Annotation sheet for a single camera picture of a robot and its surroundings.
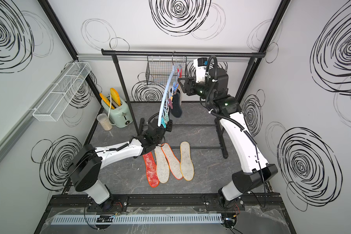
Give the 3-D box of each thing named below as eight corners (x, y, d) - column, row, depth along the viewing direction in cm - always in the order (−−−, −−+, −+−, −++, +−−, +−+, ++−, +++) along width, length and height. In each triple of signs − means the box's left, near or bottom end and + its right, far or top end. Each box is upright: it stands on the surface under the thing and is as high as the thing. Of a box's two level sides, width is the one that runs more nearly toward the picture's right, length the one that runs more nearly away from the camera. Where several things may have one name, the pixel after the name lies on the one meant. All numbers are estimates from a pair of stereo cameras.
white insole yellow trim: (180, 180, 83) (180, 179, 81) (179, 143, 98) (179, 141, 96) (194, 180, 83) (194, 179, 81) (191, 143, 98) (192, 141, 96)
